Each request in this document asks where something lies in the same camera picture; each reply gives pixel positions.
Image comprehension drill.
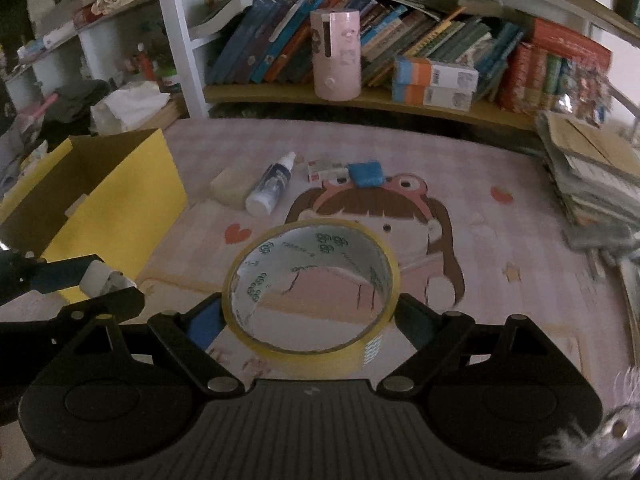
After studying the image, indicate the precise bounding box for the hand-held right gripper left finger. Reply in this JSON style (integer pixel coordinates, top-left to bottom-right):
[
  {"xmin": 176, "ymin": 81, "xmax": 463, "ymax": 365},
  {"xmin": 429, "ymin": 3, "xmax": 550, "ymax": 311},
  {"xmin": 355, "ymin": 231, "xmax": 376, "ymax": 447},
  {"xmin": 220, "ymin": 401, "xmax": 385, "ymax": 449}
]
[{"xmin": 47, "ymin": 294, "xmax": 246, "ymax": 395}]

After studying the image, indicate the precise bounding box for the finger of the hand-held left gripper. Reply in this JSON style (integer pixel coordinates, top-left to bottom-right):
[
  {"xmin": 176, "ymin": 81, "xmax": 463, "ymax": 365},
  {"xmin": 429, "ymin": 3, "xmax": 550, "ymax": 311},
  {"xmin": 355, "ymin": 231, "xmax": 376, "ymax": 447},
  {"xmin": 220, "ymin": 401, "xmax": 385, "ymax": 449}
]
[
  {"xmin": 30, "ymin": 256, "xmax": 104, "ymax": 295},
  {"xmin": 0, "ymin": 287, "xmax": 146, "ymax": 343}
]

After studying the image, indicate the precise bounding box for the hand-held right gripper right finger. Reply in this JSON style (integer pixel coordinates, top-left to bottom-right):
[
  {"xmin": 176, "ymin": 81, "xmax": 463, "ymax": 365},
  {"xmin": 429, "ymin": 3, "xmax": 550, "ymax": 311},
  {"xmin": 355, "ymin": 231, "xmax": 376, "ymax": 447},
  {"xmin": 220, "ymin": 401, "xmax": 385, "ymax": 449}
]
[{"xmin": 377, "ymin": 294, "xmax": 583, "ymax": 395}]

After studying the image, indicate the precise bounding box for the yellow cardboard box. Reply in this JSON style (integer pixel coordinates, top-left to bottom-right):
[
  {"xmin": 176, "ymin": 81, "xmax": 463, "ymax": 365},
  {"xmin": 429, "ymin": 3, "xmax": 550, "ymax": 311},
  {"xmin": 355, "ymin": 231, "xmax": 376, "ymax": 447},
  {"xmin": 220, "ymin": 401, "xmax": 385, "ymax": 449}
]
[{"xmin": 0, "ymin": 129, "xmax": 190, "ymax": 306}]

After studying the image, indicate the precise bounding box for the yellow tape roll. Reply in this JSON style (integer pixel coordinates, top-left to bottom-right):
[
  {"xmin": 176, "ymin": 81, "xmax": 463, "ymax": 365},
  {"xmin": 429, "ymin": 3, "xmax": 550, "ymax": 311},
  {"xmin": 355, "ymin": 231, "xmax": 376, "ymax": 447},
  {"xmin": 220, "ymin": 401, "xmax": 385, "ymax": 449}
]
[{"xmin": 221, "ymin": 218, "xmax": 401, "ymax": 373}]

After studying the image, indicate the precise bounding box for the cream sponge block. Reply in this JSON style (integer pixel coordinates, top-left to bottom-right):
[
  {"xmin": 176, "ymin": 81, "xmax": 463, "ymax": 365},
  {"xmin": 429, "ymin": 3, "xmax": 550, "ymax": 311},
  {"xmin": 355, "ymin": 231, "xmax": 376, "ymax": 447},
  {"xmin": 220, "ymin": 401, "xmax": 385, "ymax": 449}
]
[{"xmin": 209, "ymin": 167, "xmax": 258, "ymax": 207}]

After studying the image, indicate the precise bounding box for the blue eraser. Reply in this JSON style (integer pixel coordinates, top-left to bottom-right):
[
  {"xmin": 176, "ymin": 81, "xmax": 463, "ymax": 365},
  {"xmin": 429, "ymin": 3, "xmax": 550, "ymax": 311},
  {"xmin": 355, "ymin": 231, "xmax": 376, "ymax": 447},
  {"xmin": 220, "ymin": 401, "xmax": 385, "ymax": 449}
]
[{"xmin": 347, "ymin": 161, "xmax": 387, "ymax": 190}]

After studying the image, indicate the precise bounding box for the white spray bottle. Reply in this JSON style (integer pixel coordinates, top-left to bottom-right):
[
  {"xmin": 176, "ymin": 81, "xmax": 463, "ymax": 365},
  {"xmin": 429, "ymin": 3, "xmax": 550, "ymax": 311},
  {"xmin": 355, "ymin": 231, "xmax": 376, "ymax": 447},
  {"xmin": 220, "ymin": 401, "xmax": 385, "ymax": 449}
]
[{"xmin": 245, "ymin": 152, "xmax": 297, "ymax": 218}]

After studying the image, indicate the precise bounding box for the white staple box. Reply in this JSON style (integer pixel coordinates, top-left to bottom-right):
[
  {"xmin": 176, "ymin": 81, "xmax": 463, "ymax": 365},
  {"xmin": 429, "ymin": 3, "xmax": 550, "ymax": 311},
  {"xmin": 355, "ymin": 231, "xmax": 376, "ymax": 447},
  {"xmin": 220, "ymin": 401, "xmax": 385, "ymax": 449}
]
[{"xmin": 306, "ymin": 159, "xmax": 349, "ymax": 184}]

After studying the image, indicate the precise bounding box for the pink cylinder container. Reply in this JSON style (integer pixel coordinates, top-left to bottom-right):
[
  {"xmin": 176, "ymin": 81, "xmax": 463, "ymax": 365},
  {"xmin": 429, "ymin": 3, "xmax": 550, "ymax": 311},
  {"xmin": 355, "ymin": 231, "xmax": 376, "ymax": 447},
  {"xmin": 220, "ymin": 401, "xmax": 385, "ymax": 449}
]
[{"xmin": 310, "ymin": 8, "xmax": 362, "ymax": 101}]

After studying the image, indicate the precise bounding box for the pink printed desk mat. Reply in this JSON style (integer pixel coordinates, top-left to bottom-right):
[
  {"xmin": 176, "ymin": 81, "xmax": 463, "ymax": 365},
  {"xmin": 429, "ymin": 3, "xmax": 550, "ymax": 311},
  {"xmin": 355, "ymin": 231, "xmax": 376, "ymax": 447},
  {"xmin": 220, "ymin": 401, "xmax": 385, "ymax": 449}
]
[{"xmin": 132, "ymin": 119, "xmax": 640, "ymax": 396}]

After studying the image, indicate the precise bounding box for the grey purple garment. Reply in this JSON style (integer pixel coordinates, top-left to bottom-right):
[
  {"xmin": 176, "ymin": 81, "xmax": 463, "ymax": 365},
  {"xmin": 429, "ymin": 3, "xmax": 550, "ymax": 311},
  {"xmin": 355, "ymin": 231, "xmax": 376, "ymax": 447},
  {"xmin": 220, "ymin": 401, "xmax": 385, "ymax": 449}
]
[{"xmin": 0, "ymin": 127, "xmax": 48, "ymax": 196}]

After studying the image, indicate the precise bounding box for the pink stick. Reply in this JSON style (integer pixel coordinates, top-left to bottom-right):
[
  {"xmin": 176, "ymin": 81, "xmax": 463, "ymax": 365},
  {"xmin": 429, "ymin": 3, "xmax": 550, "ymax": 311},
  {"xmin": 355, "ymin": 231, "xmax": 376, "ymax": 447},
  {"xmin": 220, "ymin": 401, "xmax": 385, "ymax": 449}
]
[{"xmin": 17, "ymin": 92, "xmax": 61, "ymax": 126}]

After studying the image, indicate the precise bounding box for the dark cloth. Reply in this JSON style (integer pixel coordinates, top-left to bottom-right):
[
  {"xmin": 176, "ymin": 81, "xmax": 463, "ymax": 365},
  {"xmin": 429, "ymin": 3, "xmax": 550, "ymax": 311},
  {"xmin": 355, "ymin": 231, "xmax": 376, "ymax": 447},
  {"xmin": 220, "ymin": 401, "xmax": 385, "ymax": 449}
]
[{"xmin": 50, "ymin": 80, "xmax": 112, "ymax": 123}]

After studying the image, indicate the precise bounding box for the white cloth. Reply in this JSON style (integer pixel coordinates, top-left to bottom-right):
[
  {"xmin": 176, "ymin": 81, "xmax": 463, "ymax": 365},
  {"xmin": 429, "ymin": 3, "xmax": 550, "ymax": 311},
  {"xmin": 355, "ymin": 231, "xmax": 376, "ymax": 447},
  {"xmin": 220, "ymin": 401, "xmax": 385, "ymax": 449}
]
[{"xmin": 90, "ymin": 82, "xmax": 173, "ymax": 137}]

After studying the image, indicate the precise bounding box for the grey stapler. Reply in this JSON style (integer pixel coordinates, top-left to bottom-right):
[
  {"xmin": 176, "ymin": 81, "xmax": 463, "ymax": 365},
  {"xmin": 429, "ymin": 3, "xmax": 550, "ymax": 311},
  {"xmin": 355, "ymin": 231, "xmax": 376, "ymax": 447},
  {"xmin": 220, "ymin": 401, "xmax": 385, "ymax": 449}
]
[{"xmin": 564, "ymin": 224, "xmax": 640, "ymax": 281}]

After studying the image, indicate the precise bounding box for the fluffy grey trim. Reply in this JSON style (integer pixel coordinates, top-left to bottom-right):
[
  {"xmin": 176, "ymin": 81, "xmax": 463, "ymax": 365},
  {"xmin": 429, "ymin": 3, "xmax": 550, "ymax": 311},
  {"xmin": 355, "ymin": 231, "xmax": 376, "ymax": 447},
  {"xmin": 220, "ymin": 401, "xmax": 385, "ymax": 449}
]
[{"xmin": 537, "ymin": 400, "xmax": 640, "ymax": 480}]

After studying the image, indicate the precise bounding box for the white side shelf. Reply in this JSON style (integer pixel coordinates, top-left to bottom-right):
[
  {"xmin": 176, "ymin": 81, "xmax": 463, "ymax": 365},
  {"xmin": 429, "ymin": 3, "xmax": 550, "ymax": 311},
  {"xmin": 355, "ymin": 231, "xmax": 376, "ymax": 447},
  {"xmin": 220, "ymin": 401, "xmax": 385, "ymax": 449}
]
[{"xmin": 15, "ymin": 0, "xmax": 166, "ymax": 91}]

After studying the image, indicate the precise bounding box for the orange blue white carton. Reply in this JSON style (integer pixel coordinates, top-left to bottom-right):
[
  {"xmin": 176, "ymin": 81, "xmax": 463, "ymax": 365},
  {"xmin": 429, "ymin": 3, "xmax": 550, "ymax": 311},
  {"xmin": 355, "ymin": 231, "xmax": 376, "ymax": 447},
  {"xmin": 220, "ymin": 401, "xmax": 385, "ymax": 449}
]
[
  {"xmin": 392, "ymin": 56, "xmax": 480, "ymax": 93},
  {"xmin": 391, "ymin": 82, "xmax": 473, "ymax": 111}
]

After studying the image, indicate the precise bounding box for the small orange bottle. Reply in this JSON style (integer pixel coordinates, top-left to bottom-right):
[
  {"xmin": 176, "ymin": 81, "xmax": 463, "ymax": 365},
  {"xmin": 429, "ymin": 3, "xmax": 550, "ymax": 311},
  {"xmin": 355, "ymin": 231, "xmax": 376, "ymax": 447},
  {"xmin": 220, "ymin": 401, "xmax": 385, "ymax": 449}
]
[{"xmin": 137, "ymin": 44, "xmax": 157, "ymax": 82}]

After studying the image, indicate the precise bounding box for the stack of papers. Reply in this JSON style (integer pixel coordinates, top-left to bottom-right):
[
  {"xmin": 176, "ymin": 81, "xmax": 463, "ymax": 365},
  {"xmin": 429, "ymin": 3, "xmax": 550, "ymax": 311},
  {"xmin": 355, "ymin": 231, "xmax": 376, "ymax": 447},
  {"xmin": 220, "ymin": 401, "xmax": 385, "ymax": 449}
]
[{"xmin": 535, "ymin": 110, "xmax": 640, "ymax": 228}]

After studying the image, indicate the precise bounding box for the white bookshelf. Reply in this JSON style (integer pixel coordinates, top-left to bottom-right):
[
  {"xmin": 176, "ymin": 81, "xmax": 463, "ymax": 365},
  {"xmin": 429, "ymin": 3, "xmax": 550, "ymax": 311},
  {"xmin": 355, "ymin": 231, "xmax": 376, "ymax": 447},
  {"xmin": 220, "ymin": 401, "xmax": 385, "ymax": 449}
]
[{"xmin": 152, "ymin": 0, "xmax": 640, "ymax": 131}]

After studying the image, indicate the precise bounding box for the red boxed book set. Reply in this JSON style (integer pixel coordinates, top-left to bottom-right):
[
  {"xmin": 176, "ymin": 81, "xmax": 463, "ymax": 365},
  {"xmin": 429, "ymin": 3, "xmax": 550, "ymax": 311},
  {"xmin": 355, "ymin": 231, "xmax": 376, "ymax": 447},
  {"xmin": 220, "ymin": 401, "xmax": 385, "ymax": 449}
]
[{"xmin": 497, "ymin": 17, "xmax": 613, "ymax": 113}]

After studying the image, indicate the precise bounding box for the acrylic character stand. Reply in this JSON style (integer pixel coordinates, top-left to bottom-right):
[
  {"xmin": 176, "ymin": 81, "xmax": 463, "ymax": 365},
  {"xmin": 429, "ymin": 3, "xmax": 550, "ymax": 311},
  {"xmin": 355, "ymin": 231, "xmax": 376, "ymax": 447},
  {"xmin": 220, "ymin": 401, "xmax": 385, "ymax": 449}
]
[{"xmin": 555, "ymin": 62, "xmax": 615, "ymax": 128}]

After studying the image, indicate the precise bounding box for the row of leaning books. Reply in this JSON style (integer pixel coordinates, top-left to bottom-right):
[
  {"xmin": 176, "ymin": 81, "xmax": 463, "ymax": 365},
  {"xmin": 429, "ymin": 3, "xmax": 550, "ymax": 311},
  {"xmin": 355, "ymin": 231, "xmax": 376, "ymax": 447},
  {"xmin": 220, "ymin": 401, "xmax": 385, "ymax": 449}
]
[{"xmin": 205, "ymin": 0, "xmax": 526, "ymax": 101}]

